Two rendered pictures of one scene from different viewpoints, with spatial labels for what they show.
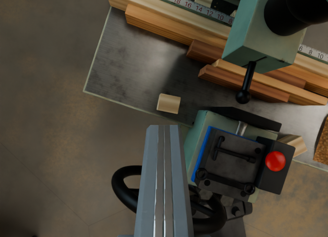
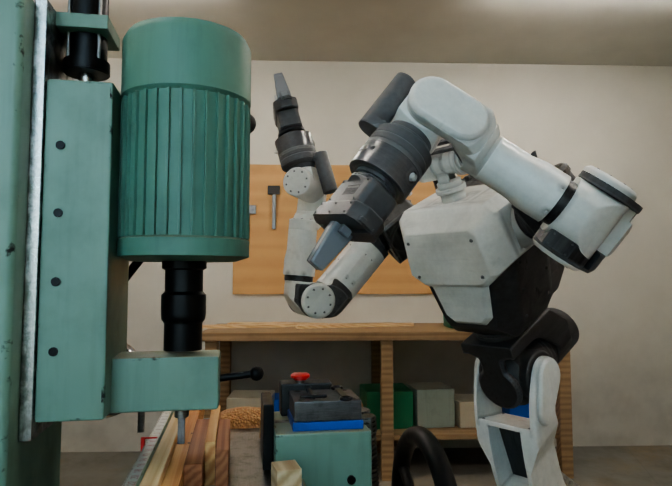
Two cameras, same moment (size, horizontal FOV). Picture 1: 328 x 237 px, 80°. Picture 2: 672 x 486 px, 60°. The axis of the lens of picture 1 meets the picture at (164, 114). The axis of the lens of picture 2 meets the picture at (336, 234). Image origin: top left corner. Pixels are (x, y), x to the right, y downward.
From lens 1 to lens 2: 0.72 m
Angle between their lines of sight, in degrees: 89
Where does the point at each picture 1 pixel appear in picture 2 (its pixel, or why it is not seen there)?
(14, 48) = not seen: outside the picture
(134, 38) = not seen: outside the picture
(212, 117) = (282, 432)
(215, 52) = (195, 453)
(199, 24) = (163, 461)
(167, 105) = (289, 465)
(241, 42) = (214, 358)
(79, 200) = not seen: outside the picture
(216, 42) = (179, 458)
